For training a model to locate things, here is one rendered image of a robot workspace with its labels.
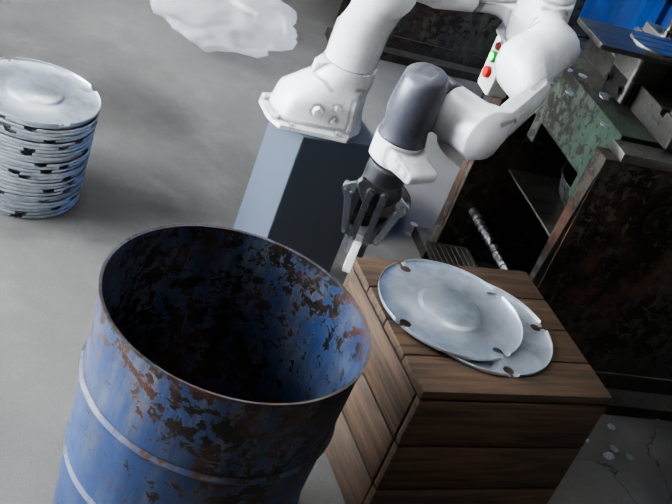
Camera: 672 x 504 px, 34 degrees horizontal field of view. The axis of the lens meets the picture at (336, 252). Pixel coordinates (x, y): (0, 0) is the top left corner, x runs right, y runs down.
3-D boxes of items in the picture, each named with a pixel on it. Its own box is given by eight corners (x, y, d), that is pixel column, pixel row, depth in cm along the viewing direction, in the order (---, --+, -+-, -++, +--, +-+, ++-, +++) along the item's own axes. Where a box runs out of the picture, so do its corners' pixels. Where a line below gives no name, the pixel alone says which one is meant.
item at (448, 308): (454, 377, 190) (456, 374, 190) (346, 277, 205) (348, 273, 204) (550, 340, 210) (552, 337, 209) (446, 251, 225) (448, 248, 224)
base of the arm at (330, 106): (275, 134, 221) (296, 73, 214) (250, 88, 235) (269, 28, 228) (373, 146, 231) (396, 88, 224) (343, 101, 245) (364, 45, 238)
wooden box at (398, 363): (355, 530, 203) (423, 392, 185) (299, 387, 231) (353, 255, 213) (535, 525, 220) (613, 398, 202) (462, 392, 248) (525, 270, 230)
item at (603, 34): (575, 98, 236) (604, 42, 229) (552, 68, 247) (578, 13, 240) (671, 120, 245) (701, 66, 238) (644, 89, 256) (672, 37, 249)
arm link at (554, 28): (598, 68, 222) (631, 1, 210) (544, 97, 212) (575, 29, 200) (528, 14, 229) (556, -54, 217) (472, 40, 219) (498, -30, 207)
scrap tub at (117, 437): (38, 622, 167) (105, 389, 142) (38, 423, 199) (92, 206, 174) (299, 627, 181) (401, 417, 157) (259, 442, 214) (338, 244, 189)
